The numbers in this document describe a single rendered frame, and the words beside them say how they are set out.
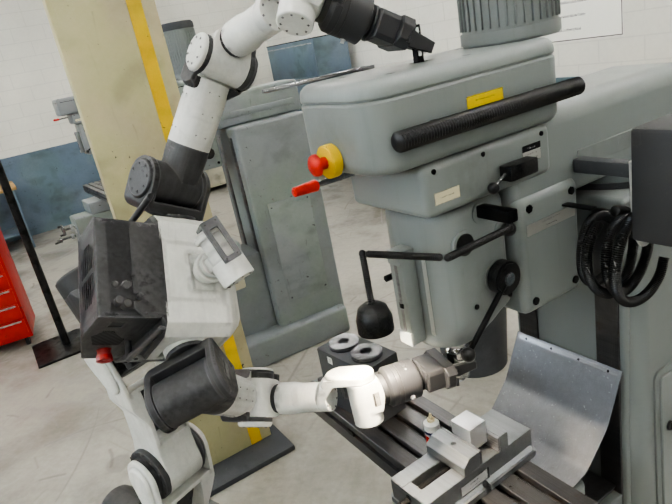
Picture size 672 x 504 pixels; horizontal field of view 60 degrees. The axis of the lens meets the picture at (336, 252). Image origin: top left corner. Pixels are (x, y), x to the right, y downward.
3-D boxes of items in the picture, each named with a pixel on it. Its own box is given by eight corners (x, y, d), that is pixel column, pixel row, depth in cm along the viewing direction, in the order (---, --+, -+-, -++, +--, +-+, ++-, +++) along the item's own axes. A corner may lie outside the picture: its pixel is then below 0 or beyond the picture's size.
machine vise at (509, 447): (434, 535, 126) (427, 495, 122) (390, 499, 138) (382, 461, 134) (538, 453, 143) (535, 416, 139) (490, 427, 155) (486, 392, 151)
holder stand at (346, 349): (376, 429, 163) (364, 367, 157) (327, 401, 180) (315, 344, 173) (406, 407, 170) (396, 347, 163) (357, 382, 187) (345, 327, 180)
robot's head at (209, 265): (214, 298, 112) (235, 279, 106) (184, 254, 113) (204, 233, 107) (238, 283, 117) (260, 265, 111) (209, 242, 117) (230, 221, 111)
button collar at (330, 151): (337, 180, 102) (330, 146, 100) (319, 177, 107) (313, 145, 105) (346, 177, 103) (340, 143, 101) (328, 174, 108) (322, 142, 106)
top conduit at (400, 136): (405, 154, 92) (402, 132, 91) (389, 152, 95) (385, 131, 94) (586, 94, 113) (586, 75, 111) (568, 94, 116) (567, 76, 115)
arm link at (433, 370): (457, 361, 125) (406, 378, 122) (461, 399, 128) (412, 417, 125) (429, 337, 136) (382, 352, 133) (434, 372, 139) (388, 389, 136)
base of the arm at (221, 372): (179, 443, 112) (146, 426, 103) (164, 387, 120) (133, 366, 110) (248, 405, 112) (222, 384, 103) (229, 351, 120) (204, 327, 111)
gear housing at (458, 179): (429, 222, 103) (422, 167, 100) (352, 204, 123) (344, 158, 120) (554, 171, 119) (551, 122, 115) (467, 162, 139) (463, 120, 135)
